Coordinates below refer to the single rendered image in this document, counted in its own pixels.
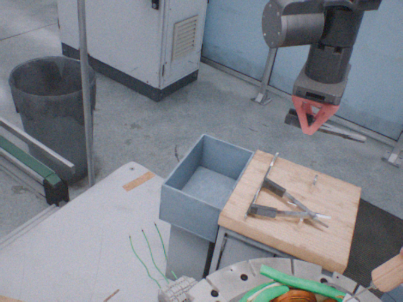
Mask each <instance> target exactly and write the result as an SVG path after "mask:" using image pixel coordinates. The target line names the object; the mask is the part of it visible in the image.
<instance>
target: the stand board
mask: <svg viewBox="0 0 403 302"><path fill-rule="evenodd" d="M273 157H274V155H271V154H269V153H266V152H262V151H260V150H257V151H256V153H255V155H254V156H253V157H252V160H251V161H250V163H249V165H248V166H247V169H246V170H245V172H244V174H243V175H242V177H241V178H240V180H239V182H238V184H237V185H236V187H235V189H234V191H233V193H232V194H231V195H230V197H229V199H228V201H227V203H226V205H225V206H224V208H223V210H222V212H221V213H220V214H219V219H218V225H221V226H223V227H226V228H228V229H230V230H233V231H236V232H238V233H241V234H243V235H246V236H247V237H249V238H251V239H254V240H257V241H259V242H262V243H264V244H266V245H268V246H272V247H274V248H276V249H279V250H281V251H284V252H286V253H288V254H289V255H292V256H295V257H297V258H300V259H302V260H304V261H307V262H309V263H313V264H316V265H320V266H322V267H323V268H324V269H326V270H329V271H332V272H334V271H335V272H337V273H339V274H342V273H343V272H344V270H345V268H347V262H348V256H349V253H350V246H351V239H352V235H353V229H354V226H355V221H356V215H357V209H358V205H359V198H360V192H361V188H360V187H358V186H355V185H352V184H350V183H348V182H345V181H342V180H339V179H336V178H334V177H331V176H328V175H325V174H322V173H319V172H317V171H314V170H312V169H310V168H307V167H304V166H302V165H298V164H295V163H293V162H290V161H286V160H284V159H281V158H279V157H278V159H277V160H276V161H275V163H274V165H273V167H272V170H271V172H270V174H269V177H268V178H269V179H270V180H271V181H273V182H275V183H277V184H279V185H280V186H282V187H283V188H286V192H287V193H289V194H290V195H292V196H293V197H295V199H297V200H298V201H300V202H301V203H302V204H303V205H304V206H306V207H307V208H309V209H310V210H311V211H313V212H317V213H321V214H324V215H328V216H331V219H328V218H323V217H319V216H318V218H317V219H318V220H320V221H322V222H323V223H325V224H326V225H328V226H329V227H328V228H326V227H325V226H322V225H320V224H318V223H316V222H314V221H312V220H310V219H303V222H302V224H301V226H300V229H298V228H297V225H298V223H299V219H300V218H285V217H275V218H269V217H265V216H259V215H254V214H251V213H250V214H249V217H248V219H247V221H246V222H245V221H243V219H244V216H245V213H246V211H247V209H248V207H249V205H250V203H251V201H252V199H253V197H254V196H255V194H256V192H257V189H258V187H259V186H260V183H261V181H262V180H263V177H264V176H265V174H266V172H267V170H268V168H269V165H270V163H271V162H272V159H273ZM316 174H317V175H318V179H317V182H316V185H315V186H314V188H313V191H312V193H309V190H310V188H311V185H312V182H313V179H314V176H315V175H316ZM287 202H288V200H287V199H285V198H284V197H283V198H281V197H280V196H278V195H276V194H274V193H273V192H271V191H270V190H268V189H267V188H265V187H263V188H262V190H261V192H260V195H259V196H258V198H257V201H256V204H259V205H263V206H269V207H274V208H277V210H287V211H296V212H301V211H300V210H299V209H298V208H297V207H296V206H294V205H292V204H289V203H287Z"/></svg>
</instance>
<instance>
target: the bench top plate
mask: <svg viewBox="0 0 403 302"><path fill-rule="evenodd" d="M148 171H149V170H148V169H146V168H145V167H143V166H141V165H140V164H138V163H136V162H133V161H131V162H128V163H126V164H125V165H123V166H121V167H119V168H118V169H117V170H116V171H115V172H113V173H111V174H110V175H109V176H107V177H105V178H104V179H102V180H101V181H100V182H99V183H97V184H96V185H94V186H93V187H91V188H89V189H88V190H87V191H85V192H84V193H83V194H81V195H79V196H78V197H77V198H75V199H73V200H72V201H71V202H69V203H68V204H66V205H65V206H63V207H61V209H59V210H58V211H57V212H55V213H54V214H52V215H51V216H49V217H48V218H46V219H45V220H43V221H41V222H40V223H38V224H37V225H36V226H35V227H33V228H32V229H30V230H29V231H28V232H26V233H24V234H23V235H21V236H20V237H19V238H17V239H16V240H15V241H12V242H11V243H10V244H8V245H6V246H5V247H3V249H1V250H0V295H3V296H5V297H10V298H15V300H20V301H25V302H158V301H159V300H158V296H159V295H160V293H161V289H163V288H164V287H166V286H167V285H168V283H167V281H166V280H165V278H164V276H163V275H162V274H164V275H166V266H167V260H166V256H165V253H164V250H163V245H162V242H161V239H160V235H159V233H158V230H157V228H156V226H155V224H154V222H155V223H156V224H157V227H158V229H159V231H160V234H161V238H162V240H163V244H164V249H165V250H166V255H168V249H169V238H170V227H171V225H170V224H169V223H168V222H165V221H162V220H161V219H159V212H160V196H161V184H162V183H163V182H164V181H165V180H164V179H163V178H162V177H160V176H159V175H157V174H155V176H153V177H152V178H151V179H150V180H148V181H147V182H145V183H142V184H141V185H139V186H138V187H136V188H134V189H131V190H130V191H129V192H127V191H126V190H125V189H124V188H123V187H122V186H123V185H126V184H127V183H129V182H131V181H133V180H135V179H136V178H138V177H140V176H141V175H143V174H144V173H147V172H148ZM150 172H151V171H150ZM151 173H153V172H151ZM153 174H154V173H153ZM141 228H142V229H143V230H144V232H145V234H146V238H147V240H148V242H149V245H150V248H151V252H152V255H153V258H154V261H155V264H156V266H157V267H158V268H159V270H160V271H161V272H162V274H161V273H160V272H159V271H158V270H157V268H156V267H155V265H154V262H153V260H152V258H151V254H150V251H149V246H148V243H147V241H146V239H145V235H144V233H143V231H142V230H141ZM128 233H129V234H130V236H131V241H132V244H133V248H134V250H135V252H136V254H137V256H138V257H139V258H140V259H141V260H142V261H143V262H144V263H145V266H146V267H147V268H148V271H149V274H150V276H152V277H153V278H154V279H155V280H157V282H158V283H159V284H160V287H161V289H160V287H159V286H158V284H157V283H156V281H154V280H153V279H151V277H149V276H148V272H147V270H146V268H145V266H144V265H143V263H142V262H141V261H140V260H139V259H138V258H137V257H136V255H135V253H134V252H133V249H132V246H131V242H130V239H129V234H128Z"/></svg>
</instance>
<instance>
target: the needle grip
mask: <svg viewBox="0 0 403 302"><path fill-rule="evenodd" d="M372 281H373V283H374V284H375V285H376V286H377V287H378V288H379V290H380V291H383V292H386V291H390V290H392V289H394V288H396V287H397V286H399V285H400V284H403V256H402V255H401V254H398V255H397V256H395V257H393V258H392V259H390V260H388V261H387V262H385V263H384V264H382V265H381V266H379V267H377V268H376V269H374V270H373V271H372Z"/></svg>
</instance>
